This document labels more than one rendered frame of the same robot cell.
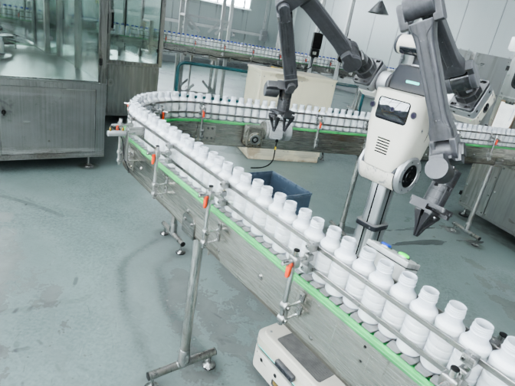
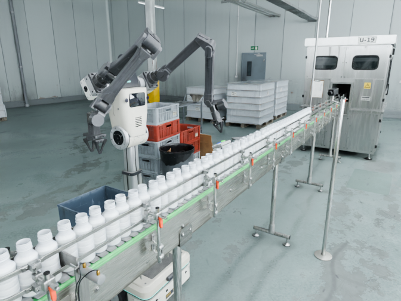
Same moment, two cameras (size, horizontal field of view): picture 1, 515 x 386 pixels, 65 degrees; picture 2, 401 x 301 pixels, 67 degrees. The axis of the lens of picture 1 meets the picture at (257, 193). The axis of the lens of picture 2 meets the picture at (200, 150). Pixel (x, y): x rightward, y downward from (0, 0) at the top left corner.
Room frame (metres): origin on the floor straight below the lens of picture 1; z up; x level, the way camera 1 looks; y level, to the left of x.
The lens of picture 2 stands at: (1.81, 1.51, 1.64)
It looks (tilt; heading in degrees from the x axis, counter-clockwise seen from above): 16 degrees down; 252
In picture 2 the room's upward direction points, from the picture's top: straight up
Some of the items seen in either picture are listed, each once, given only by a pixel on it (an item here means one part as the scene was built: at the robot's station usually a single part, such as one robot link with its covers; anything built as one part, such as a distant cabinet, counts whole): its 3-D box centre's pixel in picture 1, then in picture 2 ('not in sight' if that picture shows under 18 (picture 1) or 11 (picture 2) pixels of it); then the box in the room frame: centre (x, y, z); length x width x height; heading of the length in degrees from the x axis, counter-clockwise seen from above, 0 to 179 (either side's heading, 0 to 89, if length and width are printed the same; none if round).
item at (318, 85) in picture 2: not in sight; (316, 88); (-1.95, -3.24, 1.22); 0.23 x 0.03 x 0.32; 130
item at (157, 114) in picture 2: not in sight; (156, 113); (1.13, -2.66, 1.00); 0.61 x 0.41 x 0.22; 47
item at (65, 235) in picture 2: (151, 130); (67, 245); (1.96, 0.57, 1.08); 0.06 x 0.06 x 0.17
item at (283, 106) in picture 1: (283, 106); (93, 129); (1.86, -0.05, 1.33); 0.10 x 0.07 x 0.07; 129
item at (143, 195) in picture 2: (183, 153); (142, 203); (1.69, 0.35, 1.08); 0.06 x 0.06 x 0.17
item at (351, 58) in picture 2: not in sight; (346, 95); (-2.81, -3.42, 1.05); 1.60 x 1.40 x 2.10; 40
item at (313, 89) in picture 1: (283, 114); not in sight; (5.80, -0.17, 0.59); 1.10 x 0.62 x 1.18; 112
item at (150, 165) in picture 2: not in sight; (158, 158); (1.12, -2.66, 0.33); 0.61 x 0.41 x 0.22; 46
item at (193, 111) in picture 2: not in sight; (210, 103); (-1.36, -7.41, 0.50); 1.23 x 1.05 x 1.00; 38
